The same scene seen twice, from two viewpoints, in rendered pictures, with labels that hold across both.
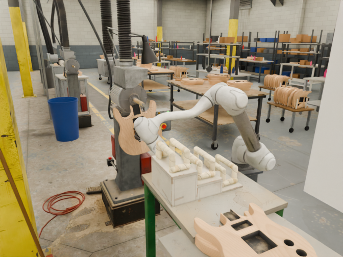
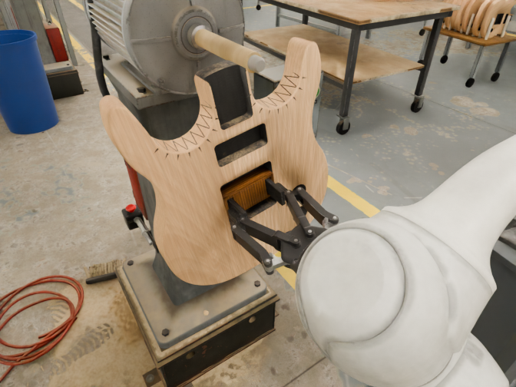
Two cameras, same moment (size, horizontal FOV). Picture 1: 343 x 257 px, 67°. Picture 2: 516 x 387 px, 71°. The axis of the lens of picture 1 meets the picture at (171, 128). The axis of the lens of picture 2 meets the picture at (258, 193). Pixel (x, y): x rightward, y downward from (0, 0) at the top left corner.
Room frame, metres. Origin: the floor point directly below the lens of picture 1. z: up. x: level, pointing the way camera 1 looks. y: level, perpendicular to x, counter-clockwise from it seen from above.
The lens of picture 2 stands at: (1.41, 0.28, 1.43)
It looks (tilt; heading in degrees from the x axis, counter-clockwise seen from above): 37 degrees down; 354
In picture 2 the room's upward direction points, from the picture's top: straight up
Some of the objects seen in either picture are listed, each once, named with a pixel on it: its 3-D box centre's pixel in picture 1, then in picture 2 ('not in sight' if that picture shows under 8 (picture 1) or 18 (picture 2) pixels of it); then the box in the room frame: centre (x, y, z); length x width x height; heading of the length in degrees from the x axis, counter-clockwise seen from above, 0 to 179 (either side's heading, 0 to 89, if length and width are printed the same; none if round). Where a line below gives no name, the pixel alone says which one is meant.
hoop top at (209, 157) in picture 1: (203, 154); not in sight; (1.35, -0.19, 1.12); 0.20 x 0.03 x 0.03; 26
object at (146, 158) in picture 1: (143, 163); not in sight; (2.48, 0.29, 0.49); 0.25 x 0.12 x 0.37; 27
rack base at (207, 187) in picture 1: (196, 177); not in sight; (1.33, -0.15, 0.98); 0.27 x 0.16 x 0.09; 27
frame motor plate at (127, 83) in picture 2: (125, 108); (158, 70); (2.40, 0.44, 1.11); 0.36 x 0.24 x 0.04; 27
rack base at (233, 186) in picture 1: (218, 178); not in sight; (1.40, -0.29, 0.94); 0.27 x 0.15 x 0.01; 27
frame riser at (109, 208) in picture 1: (129, 198); (196, 299); (2.40, 0.44, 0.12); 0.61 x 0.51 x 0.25; 117
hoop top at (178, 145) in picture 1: (179, 145); not in sight; (1.28, -0.04, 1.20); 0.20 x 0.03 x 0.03; 26
